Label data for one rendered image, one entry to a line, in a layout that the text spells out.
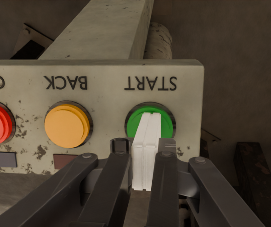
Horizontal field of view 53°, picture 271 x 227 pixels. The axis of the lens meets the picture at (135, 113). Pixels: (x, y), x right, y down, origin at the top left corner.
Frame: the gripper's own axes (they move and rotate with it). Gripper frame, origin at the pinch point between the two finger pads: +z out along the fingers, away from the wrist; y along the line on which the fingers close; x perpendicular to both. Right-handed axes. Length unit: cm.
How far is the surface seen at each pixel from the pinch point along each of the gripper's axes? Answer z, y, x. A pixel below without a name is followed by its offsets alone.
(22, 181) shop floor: 89, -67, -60
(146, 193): 19.2, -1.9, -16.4
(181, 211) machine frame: 82, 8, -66
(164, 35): 58, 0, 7
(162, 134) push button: 3.8, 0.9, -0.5
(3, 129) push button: 3.7, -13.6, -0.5
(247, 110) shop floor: 75, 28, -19
